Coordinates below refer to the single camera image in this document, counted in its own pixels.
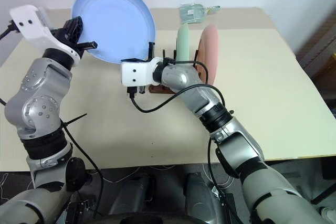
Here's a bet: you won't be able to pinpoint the black frame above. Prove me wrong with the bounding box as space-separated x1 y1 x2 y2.
311 155 336 205

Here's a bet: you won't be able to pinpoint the red and white wires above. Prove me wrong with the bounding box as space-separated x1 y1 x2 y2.
101 165 176 184

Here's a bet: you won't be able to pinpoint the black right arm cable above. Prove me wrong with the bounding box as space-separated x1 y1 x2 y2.
127 59 235 114

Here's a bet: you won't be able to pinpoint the green plate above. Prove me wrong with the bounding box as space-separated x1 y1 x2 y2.
176 23 190 62

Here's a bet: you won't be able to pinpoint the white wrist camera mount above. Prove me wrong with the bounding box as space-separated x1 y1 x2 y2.
120 57 161 89
9 5 82 68

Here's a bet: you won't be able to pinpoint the pink plate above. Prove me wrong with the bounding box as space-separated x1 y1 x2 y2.
196 24 219 86

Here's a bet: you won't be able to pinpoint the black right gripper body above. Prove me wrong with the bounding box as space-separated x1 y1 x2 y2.
121 57 149 63

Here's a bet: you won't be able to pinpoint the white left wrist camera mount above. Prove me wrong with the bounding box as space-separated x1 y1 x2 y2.
9 5 82 68

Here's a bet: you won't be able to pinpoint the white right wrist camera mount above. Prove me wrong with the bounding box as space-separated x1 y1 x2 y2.
120 57 161 89

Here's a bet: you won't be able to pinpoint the dark rounded shape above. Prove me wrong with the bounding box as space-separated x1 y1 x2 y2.
184 172 220 220
109 173 159 217

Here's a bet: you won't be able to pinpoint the blue plate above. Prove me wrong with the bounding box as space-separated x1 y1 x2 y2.
71 0 157 65

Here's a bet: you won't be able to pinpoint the wooden dish rack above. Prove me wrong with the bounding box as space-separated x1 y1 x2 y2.
147 48 208 95

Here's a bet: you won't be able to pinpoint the clear plastic bag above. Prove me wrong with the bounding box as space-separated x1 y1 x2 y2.
179 3 222 25

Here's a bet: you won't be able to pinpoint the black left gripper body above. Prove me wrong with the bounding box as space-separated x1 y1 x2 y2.
51 16 86 52

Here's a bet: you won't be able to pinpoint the black zip tie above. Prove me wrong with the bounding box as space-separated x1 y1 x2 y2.
60 113 88 133

